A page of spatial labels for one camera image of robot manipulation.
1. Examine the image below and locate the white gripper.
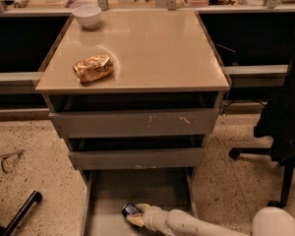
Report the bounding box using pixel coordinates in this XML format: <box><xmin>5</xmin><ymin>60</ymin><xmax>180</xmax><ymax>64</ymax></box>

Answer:
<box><xmin>126</xmin><ymin>204</ymin><xmax>168</xmax><ymax>232</ymax></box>

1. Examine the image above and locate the blue pepsi can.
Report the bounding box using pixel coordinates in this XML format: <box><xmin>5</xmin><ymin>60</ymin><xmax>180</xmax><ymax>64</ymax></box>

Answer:
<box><xmin>122</xmin><ymin>203</ymin><xmax>141</xmax><ymax>217</ymax></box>

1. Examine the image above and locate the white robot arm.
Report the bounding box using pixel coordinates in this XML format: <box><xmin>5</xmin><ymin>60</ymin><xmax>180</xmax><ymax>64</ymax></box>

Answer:
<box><xmin>122</xmin><ymin>203</ymin><xmax>295</xmax><ymax>236</ymax></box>

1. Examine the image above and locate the bottom grey open drawer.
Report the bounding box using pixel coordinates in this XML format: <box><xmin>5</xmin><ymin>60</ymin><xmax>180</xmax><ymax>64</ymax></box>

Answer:
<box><xmin>81</xmin><ymin>168</ymin><xmax>198</xmax><ymax>236</ymax></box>

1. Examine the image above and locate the middle grey drawer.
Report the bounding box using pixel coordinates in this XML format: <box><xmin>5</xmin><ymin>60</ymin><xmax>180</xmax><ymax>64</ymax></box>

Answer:
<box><xmin>68</xmin><ymin>147</ymin><xmax>206</xmax><ymax>170</ymax></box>

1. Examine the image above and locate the top grey drawer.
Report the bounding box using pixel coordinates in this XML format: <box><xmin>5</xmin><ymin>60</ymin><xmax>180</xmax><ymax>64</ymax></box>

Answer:
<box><xmin>49</xmin><ymin>108</ymin><xmax>218</xmax><ymax>139</ymax></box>

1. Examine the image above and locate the grey drawer cabinet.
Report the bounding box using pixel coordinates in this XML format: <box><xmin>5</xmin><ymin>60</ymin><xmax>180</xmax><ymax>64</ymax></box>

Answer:
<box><xmin>34</xmin><ymin>8</ymin><xmax>231</xmax><ymax>236</ymax></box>

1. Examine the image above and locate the black chair leg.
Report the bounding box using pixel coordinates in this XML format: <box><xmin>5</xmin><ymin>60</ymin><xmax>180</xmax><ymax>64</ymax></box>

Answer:
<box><xmin>0</xmin><ymin>191</ymin><xmax>42</xmax><ymax>236</ymax></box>

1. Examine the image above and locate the crumpled golden snack bag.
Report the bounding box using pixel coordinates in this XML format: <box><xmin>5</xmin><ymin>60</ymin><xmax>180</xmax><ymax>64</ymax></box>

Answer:
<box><xmin>73</xmin><ymin>54</ymin><xmax>114</xmax><ymax>84</ymax></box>

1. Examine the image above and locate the black office chair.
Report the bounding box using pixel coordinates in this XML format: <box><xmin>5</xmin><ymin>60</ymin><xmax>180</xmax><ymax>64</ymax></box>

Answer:
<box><xmin>229</xmin><ymin>33</ymin><xmax>295</xmax><ymax>208</ymax></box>

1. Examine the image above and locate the white bowl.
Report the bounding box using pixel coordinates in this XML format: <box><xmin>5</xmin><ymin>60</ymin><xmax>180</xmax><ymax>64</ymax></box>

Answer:
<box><xmin>72</xmin><ymin>5</ymin><xmax>101</xmax><ymax>29</ymax></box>

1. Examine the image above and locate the cable on floor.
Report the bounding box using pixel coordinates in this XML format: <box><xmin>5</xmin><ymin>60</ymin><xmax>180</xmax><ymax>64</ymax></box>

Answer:
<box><xmin>0</xmin><ymin>149</ymin><xmax>25</xmax><ymax>174</ymax></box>

